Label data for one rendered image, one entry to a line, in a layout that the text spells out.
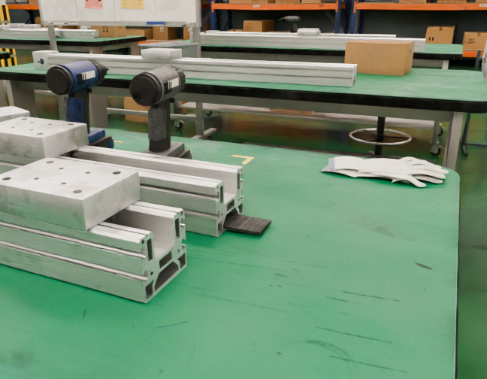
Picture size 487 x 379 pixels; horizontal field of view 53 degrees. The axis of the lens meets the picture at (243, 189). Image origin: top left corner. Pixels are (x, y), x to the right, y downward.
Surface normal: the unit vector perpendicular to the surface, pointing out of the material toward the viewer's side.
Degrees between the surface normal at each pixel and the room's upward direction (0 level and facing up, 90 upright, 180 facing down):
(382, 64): 90
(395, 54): 88
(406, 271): 0
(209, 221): 90
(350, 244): 0
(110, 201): 90
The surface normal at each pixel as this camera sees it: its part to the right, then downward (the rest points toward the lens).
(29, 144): -0.41, 0.33
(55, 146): 0.91, 0.15
